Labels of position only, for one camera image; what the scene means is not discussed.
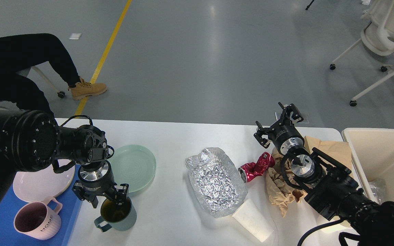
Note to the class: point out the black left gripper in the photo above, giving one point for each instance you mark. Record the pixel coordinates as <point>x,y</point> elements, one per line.
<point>99,181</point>

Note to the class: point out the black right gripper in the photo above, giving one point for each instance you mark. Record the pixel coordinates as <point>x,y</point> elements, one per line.
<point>285,136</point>

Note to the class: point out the teal mug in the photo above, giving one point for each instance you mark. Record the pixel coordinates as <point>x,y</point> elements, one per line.
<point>119,217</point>

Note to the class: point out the green plate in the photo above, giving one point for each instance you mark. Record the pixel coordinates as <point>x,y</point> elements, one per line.
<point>134,165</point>

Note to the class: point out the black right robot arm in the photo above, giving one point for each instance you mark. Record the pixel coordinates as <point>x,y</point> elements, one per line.
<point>330,189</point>

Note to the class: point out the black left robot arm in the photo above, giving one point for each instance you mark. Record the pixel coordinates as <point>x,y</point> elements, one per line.
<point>32,140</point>

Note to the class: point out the crushed red can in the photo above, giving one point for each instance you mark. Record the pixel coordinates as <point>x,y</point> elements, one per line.
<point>250,171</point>

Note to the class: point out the pink HOME mug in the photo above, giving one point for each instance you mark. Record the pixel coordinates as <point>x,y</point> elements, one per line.
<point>39,219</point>

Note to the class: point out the crumpled brown paper bag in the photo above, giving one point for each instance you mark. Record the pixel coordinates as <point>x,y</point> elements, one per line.
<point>280,194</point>

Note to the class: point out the pink plate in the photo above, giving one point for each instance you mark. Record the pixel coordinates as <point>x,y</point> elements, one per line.
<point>36,186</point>

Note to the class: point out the crumpled aluminium foil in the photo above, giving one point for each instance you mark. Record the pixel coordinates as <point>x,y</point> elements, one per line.
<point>217,184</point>

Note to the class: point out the white paper cup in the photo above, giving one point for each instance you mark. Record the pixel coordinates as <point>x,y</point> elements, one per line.
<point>251,218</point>

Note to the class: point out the tan work boot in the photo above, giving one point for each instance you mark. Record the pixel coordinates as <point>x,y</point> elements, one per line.
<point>84,89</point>

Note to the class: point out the blue plastic tray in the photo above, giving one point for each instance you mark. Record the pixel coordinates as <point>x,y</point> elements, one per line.
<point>11,204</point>

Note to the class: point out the beige plastic bin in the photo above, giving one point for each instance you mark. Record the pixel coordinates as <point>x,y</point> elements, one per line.
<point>373,158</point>

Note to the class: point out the clear plastic in bin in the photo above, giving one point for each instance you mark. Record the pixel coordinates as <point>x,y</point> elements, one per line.
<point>378,188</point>

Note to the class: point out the white office chair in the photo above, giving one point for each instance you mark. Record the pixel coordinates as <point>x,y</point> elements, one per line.
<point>378,39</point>

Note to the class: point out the white paper scrap on floor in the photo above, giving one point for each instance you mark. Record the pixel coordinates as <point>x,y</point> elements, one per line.
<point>74,36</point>

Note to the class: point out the seated person in black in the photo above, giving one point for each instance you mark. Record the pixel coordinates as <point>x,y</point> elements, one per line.
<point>24,51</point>

